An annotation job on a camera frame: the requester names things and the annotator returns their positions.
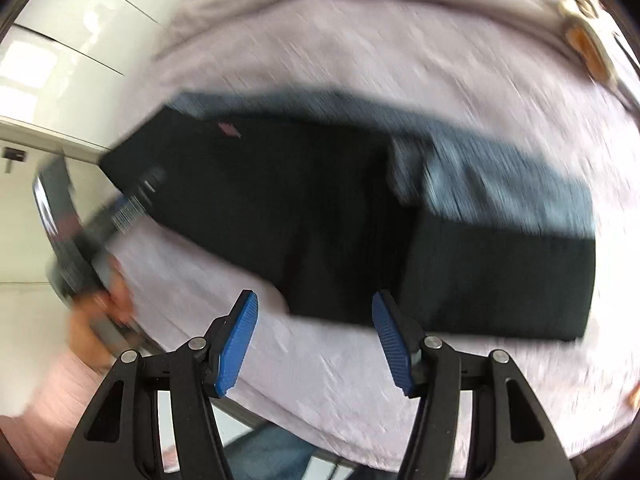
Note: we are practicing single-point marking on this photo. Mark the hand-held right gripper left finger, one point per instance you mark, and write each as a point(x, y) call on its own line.
point(235, 345)

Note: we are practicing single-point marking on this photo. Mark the person's left forearm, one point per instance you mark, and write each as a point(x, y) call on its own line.
point(45, 390)

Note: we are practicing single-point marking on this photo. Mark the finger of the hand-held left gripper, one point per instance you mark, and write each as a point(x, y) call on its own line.
point(135, 205)

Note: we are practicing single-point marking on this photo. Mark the lilac embossed bedspread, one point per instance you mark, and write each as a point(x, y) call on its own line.
point(350, 45)

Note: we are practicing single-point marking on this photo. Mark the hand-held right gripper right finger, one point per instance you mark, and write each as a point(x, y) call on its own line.
point(395, 345)

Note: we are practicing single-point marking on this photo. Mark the orange cloth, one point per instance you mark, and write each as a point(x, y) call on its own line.
point(635, 395)

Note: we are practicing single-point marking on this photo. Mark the person's left hand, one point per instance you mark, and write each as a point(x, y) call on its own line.
point(95, 335)

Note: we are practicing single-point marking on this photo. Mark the white wardrobe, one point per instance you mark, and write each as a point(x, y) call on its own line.
point(75, 20)

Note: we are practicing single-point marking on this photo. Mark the dark wall switch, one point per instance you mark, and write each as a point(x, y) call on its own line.
point(12, 156)

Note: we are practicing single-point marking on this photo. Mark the person's left leg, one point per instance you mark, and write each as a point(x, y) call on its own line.
point(272, 452)

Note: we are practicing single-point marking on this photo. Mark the black pants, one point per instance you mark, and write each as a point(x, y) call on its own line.
point(300, 210)

